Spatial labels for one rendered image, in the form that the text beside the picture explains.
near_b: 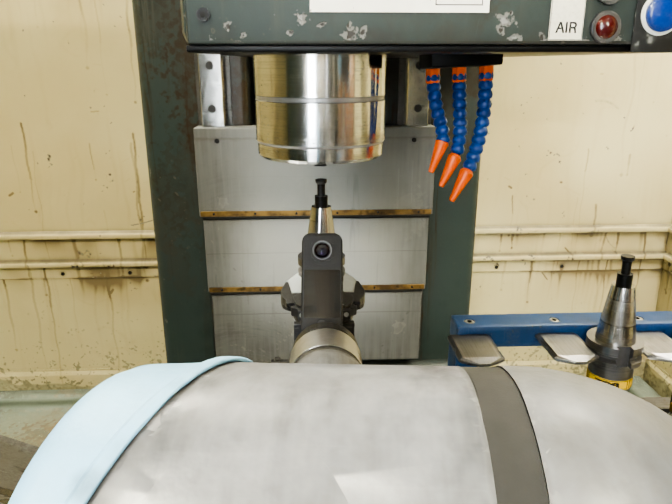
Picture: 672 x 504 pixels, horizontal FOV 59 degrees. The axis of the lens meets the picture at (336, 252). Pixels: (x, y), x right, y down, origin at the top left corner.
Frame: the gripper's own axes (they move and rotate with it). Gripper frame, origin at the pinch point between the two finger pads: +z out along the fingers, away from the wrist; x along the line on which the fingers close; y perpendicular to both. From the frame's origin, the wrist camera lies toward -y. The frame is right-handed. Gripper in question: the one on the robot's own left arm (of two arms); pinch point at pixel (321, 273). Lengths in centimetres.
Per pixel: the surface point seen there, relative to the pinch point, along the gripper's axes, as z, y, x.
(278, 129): -7.2, -20.2, -5.0
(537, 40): -21.3, -29.6, 18.7
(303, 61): -8.6, -27.6, -2.0
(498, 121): 81, -12, 49
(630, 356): -16.8, 4.5, 35.1
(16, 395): 78, 65, -87
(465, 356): -16.3, 4.3, 16.1
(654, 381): 74, 63, 100
